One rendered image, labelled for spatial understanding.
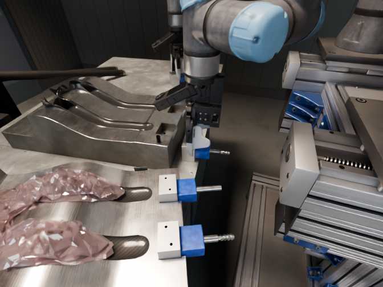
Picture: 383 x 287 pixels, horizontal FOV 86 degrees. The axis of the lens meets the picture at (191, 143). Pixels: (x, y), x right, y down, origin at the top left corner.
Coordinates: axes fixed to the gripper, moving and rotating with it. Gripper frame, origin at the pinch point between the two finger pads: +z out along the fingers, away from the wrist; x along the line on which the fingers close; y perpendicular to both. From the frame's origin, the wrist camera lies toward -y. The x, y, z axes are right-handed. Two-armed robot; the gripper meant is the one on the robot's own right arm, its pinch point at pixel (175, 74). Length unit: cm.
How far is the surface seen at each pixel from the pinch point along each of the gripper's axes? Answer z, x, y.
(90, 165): -5, -55, -36
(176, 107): -3.1, -35.1, -10.1
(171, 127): -3.2, -45.1, -14.5
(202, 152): 1, -54, -9
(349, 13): -8, 66, 187
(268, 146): 85, 18, 90
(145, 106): -3.5, -31.3, -19.3
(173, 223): -4, -73, -22
